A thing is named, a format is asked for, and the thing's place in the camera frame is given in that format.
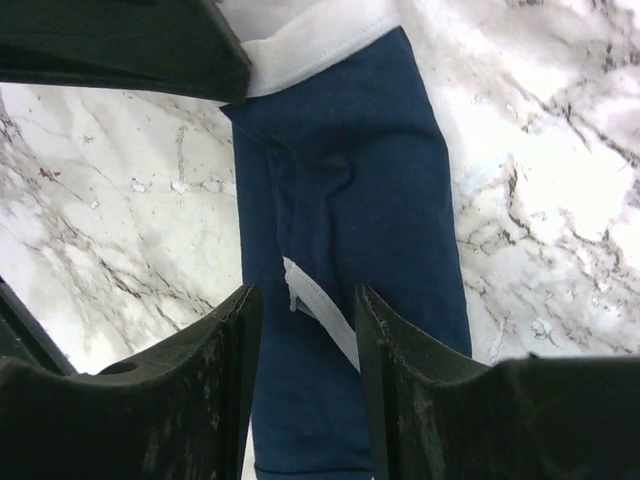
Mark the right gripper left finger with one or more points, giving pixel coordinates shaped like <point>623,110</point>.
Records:
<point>177,410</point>

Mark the navy blue underwear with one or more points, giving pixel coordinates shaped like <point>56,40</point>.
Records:
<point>342,179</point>

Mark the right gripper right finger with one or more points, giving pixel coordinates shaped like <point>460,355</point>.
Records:
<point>436,414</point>

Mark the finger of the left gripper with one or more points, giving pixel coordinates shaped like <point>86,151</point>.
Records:
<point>180,47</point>

